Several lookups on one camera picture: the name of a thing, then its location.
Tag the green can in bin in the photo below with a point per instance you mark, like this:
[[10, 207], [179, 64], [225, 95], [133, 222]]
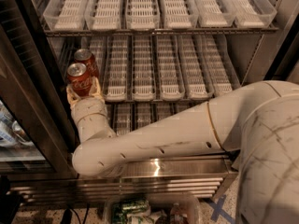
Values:
[[121, 210]]

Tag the red coke can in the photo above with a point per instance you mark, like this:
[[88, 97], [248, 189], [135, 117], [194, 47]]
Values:
[[80, 79], [86, 56]]

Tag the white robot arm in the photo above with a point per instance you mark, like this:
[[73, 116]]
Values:
[[260, 120]]

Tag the black plug on floor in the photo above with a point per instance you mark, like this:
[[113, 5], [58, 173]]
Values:
[[67, 216]]

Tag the top wire shelf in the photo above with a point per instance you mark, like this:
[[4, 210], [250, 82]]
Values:
[[161, 31]]

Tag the glass fridge door left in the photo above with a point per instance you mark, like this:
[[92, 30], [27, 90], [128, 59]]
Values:
[[37, 133]]

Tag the steel fridge base grille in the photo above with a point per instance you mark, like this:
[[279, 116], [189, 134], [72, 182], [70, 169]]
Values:
[[203, 176]]

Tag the red bottle in bin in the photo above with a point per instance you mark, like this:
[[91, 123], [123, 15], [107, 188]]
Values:
[[176, 215]]

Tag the wire shelf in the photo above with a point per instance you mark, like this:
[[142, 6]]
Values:
[[161, 31], [157, 101]]

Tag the clear plastic bin on floor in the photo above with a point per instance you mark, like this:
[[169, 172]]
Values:
[[160, 205]]

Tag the clear can tray under cokes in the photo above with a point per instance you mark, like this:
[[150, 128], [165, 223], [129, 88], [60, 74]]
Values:
[[97, 45]]

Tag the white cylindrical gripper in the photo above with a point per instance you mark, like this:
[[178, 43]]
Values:
[[87, 107]]

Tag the middle wire shelf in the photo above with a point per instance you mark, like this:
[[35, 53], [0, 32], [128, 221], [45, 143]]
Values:
[[157, 101]]

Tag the blue tape cross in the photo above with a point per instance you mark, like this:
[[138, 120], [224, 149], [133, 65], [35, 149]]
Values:
[[218, 211]]

